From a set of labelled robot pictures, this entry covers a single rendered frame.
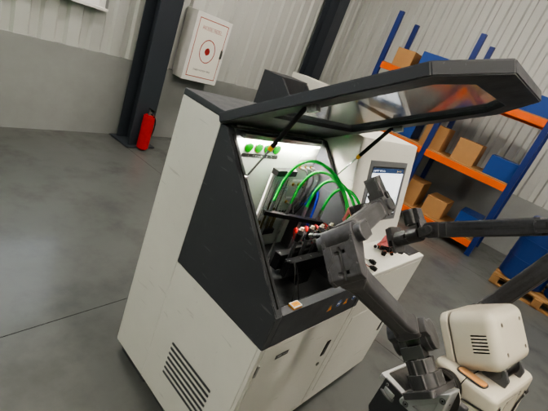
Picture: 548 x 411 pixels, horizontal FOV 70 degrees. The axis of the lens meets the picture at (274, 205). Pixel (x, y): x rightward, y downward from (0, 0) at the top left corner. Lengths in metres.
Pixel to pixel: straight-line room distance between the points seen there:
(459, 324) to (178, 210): 1.18
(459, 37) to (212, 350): 7.44
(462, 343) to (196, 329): 1.08
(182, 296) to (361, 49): 7.72
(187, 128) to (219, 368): 1.00
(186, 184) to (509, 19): 7.24
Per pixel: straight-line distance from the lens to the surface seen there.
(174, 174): 1.79
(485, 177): 6.60
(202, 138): 1.64
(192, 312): 1.79
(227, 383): 1.73
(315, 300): 1.62
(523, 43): 8.13
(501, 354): 1.16
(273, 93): 5.48
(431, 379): 1.09
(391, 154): 2.28
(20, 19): 4.96
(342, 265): 0.83
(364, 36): 8.98
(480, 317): 1.15
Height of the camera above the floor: 1.78
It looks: 21 degrees down
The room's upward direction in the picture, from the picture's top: 22 degrees clockwise
